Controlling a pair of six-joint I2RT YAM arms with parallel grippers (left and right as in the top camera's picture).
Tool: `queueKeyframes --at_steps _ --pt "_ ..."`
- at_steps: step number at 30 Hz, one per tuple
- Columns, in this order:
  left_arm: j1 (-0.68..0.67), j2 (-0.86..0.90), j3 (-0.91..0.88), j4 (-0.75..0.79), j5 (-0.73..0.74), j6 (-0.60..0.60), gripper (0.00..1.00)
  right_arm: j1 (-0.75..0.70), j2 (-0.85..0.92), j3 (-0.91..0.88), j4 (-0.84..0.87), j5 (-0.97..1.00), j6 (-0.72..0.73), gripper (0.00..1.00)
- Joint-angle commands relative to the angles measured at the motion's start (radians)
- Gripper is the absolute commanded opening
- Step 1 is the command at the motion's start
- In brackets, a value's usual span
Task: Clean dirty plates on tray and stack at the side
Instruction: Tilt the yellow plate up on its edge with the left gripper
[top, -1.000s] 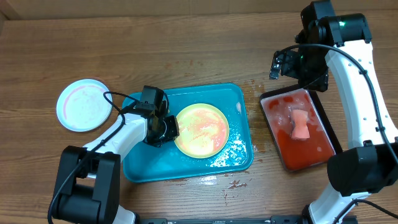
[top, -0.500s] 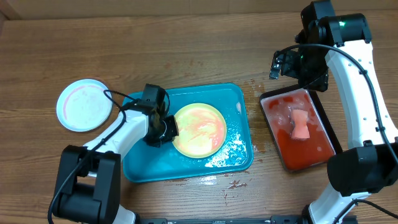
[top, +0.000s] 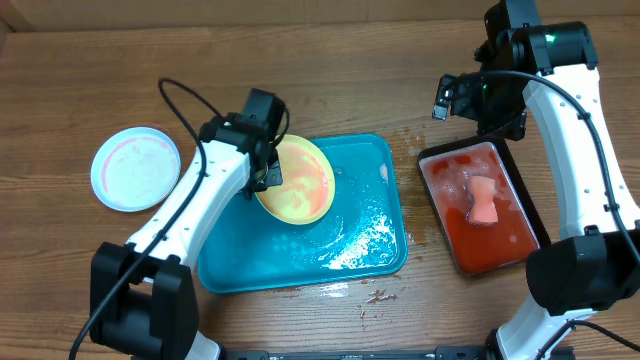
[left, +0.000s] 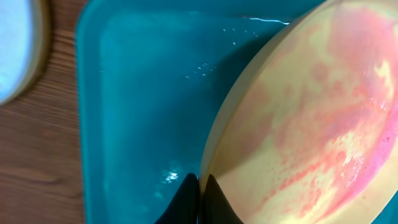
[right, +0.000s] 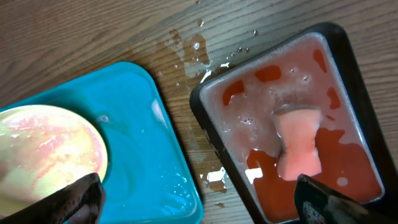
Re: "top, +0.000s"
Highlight yellow plate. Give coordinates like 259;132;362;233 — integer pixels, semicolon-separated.
257;135;336;225

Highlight green and pink sponge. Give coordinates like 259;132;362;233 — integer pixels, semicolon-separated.
467;176;498;225

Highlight light blue plate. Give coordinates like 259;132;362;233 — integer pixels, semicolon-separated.
90;127;181;212

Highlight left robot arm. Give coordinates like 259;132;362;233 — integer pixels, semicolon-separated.
78;111;290;359

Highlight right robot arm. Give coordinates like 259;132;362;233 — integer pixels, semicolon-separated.
434;19;639;359

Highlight black tray with red water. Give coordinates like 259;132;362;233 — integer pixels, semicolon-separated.
417;136;551;276

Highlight teal plastic tray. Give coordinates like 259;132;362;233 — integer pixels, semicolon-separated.
197;134;408;294

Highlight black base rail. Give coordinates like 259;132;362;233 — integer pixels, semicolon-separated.
220;346;497;360

